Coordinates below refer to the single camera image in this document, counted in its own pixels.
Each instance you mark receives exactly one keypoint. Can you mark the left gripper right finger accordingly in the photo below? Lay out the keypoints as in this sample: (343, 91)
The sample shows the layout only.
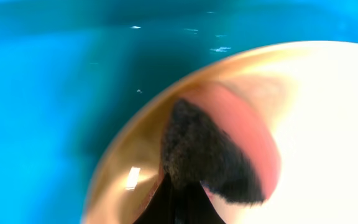
(198, 207)

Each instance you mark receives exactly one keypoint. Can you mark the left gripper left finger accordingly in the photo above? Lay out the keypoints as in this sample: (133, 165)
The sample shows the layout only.
(161, 208)

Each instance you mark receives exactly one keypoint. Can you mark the pink green sponge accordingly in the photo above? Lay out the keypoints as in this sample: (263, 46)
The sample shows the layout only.
(214, 138)

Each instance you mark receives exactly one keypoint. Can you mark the yellow plate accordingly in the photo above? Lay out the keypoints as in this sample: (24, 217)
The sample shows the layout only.
(307, 95)

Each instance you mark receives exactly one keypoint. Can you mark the teal plastic tray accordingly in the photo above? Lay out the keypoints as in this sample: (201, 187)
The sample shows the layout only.
(72, 72)

